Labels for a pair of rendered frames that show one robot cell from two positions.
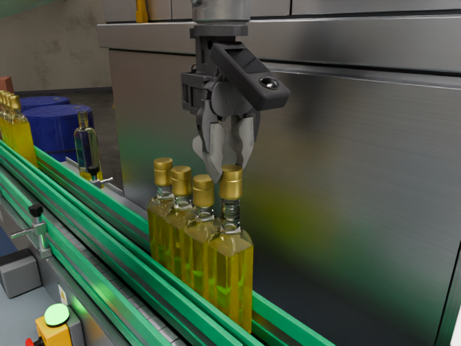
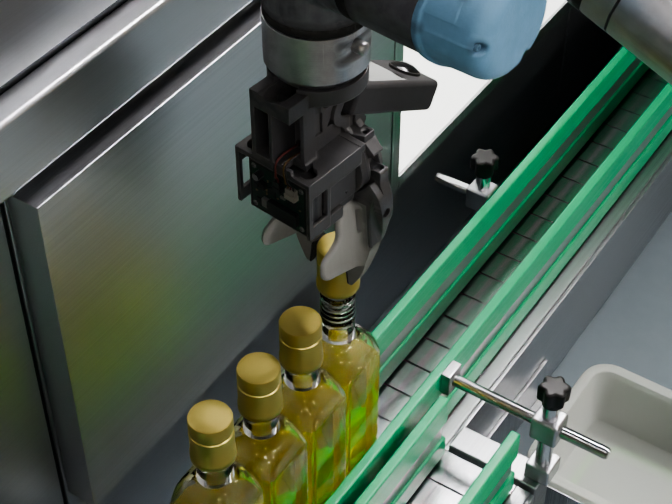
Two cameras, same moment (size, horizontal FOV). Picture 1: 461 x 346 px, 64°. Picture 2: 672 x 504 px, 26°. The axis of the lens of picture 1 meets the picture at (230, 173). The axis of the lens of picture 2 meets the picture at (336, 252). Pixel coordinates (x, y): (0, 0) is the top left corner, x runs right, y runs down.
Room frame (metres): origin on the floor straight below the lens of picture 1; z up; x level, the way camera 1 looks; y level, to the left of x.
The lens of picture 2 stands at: (0.70, 0.81, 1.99)
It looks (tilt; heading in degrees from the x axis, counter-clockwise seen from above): 44 degrees down; 256
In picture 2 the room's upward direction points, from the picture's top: straight up
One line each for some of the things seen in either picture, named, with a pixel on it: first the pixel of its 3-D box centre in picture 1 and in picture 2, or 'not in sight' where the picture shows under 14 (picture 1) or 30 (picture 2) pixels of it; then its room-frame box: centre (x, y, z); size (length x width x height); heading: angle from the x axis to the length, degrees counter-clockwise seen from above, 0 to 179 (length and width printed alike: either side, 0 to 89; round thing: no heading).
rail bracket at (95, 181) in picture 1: (102, 186); not in sight; (1.02, 0.38, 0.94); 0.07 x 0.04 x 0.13; 133
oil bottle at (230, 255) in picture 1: (230, 285); (337, 414); (0.50, 0.00, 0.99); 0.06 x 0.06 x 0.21; 42
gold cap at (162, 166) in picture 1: (163, 171); (211, 435); (0.63, 0.12, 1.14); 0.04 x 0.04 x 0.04
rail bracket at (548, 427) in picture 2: not in sight; (524, 419); (0.33, 0.01, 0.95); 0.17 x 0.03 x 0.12; 133
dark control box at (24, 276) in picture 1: (18, 272); not in sight; (0.80, 0.55, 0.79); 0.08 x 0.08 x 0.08; 43
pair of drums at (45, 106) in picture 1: (55, 148); not in sight; (3.16, 1.56, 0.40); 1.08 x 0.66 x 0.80; 26
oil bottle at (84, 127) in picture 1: (87, 151); not in sight; (1.16, 0.47, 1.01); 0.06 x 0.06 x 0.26; 49
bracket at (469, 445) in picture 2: not in sight; (497, 476); (0.34, 0.00, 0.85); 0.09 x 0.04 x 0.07; 133
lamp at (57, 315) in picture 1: (56, 314); not in sight; (0.60, 0.35, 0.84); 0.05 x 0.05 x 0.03
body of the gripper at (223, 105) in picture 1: (218, 72); (311, 134); (0.53, 0.02, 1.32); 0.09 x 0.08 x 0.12; 36
